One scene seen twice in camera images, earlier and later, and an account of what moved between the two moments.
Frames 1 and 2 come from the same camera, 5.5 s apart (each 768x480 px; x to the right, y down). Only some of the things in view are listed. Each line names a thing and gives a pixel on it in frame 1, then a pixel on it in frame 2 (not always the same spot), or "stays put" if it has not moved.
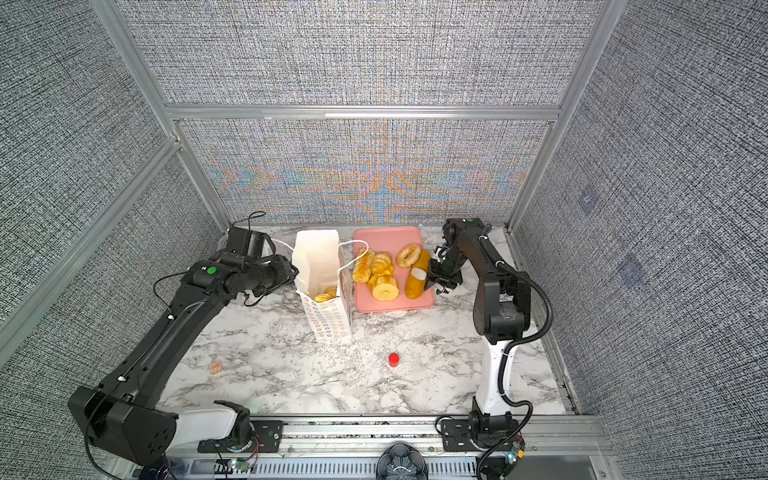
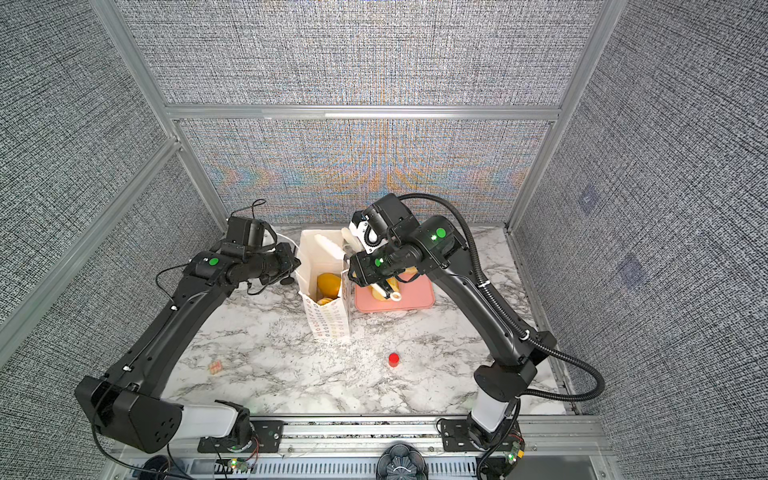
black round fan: [401, 461] stays put
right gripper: [434, 277] to [367, 271]
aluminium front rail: [413, 433] stays put
